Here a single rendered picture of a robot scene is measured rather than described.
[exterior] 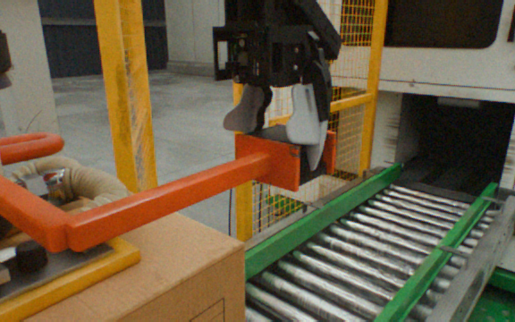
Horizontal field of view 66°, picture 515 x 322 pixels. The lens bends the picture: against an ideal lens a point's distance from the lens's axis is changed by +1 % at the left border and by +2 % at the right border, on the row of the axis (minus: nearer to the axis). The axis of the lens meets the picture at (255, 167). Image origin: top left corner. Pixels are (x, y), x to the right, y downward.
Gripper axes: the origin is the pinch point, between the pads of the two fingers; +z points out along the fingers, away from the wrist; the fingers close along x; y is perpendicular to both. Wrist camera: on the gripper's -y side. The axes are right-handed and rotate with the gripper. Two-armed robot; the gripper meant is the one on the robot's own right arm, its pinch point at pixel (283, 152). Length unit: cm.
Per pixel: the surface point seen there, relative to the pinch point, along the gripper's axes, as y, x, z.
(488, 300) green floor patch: -173, 8, 121
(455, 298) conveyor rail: -75, 8, 61
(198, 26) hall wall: -826, -922, -26
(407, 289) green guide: -64, -2, 57
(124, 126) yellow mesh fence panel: -20, -66, 10
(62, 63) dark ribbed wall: -465, -1070, 68
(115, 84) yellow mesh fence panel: -19, -66, -1
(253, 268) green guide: -50, -47, 62
